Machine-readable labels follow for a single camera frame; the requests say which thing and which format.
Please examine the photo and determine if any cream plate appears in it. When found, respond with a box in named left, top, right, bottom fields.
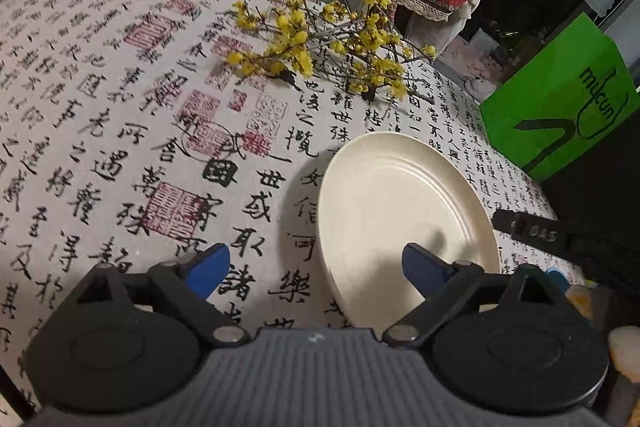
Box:
left=316, top=132, right=502, bottom=330

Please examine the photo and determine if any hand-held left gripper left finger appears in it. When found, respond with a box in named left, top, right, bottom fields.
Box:
left=74, top=243, right=251, bottom=351

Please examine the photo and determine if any calligraphy print tablecloth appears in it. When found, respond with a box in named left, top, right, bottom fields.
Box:
left=0, top=0, right=586, bottom=418

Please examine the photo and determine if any green paper bag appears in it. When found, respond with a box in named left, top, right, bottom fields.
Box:
left=480, top=12, right=640, bottom=182

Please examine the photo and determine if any yellow flower branch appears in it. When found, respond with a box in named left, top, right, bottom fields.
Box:
left=225, top=0, right=438, bottom=100

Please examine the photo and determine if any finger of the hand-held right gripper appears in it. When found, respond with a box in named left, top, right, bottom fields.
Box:
left=545, top=267, right=570, bottom=296
left=491, top=208, right=524, bottom=243

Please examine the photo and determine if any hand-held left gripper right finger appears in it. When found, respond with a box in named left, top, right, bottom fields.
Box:
left=382, top=243, right=570, bottom=351

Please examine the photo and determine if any beige coat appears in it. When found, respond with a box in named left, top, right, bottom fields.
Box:
left=402, top=0, right=483, bottom=58

